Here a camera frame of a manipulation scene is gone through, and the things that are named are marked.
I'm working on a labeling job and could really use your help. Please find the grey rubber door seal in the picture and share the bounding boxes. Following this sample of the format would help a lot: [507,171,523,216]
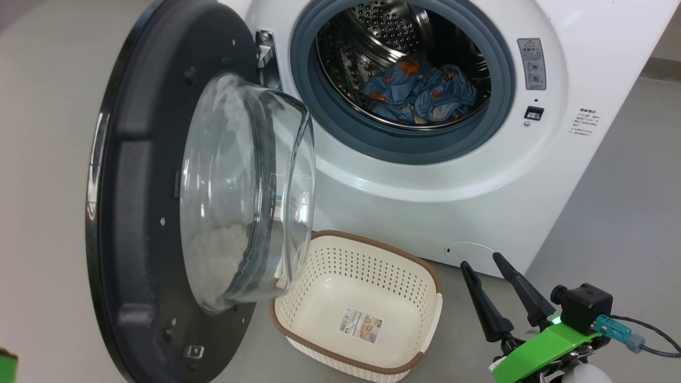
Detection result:
[290,0,517,165]

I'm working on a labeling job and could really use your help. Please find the white front-load washing machine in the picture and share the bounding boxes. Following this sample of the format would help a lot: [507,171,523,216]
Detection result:
[218,0,681,278]

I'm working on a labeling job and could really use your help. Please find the teal right camera connector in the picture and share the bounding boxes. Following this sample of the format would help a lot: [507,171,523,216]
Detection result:
[595,314,646,354]

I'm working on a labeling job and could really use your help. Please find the white basket brown rim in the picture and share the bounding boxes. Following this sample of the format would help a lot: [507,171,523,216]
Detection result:
[269,230,443,383]

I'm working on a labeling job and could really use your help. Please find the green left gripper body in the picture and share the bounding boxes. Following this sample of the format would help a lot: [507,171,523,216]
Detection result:
[0,348,19,383]

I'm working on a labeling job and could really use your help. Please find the black round glass door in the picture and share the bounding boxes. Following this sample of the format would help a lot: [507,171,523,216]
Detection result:
[85,0,317,383]

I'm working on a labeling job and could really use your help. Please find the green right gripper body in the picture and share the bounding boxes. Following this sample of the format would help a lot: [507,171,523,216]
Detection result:
[489,318,602,383]

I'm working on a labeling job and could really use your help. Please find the blue bear print clothes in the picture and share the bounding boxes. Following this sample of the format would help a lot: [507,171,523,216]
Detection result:
[363,52,478,126]

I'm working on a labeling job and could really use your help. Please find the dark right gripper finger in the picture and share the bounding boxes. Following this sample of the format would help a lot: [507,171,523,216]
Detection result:
[492,252,557,326]
[460,261,516,343]

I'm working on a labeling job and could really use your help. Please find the grey warning sticker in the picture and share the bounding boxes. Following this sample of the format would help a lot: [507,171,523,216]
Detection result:
[517,37,547,91]

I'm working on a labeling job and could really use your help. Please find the perforated steel drum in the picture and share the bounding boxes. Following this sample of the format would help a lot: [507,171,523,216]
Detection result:
[317,0,493,131]

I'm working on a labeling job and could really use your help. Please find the thin black cable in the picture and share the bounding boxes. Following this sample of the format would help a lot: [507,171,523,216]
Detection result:
[609,315,681,358]

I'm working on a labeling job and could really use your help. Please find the round white filter cover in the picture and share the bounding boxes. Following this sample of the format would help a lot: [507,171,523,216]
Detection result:
[444,242,498,262]

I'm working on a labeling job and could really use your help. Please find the paper basket label sticker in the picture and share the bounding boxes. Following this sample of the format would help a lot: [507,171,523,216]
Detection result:
[338,308,384,345]

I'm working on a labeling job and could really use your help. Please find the metal door hinge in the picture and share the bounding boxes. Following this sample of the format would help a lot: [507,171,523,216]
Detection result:
[255,30,281,88]

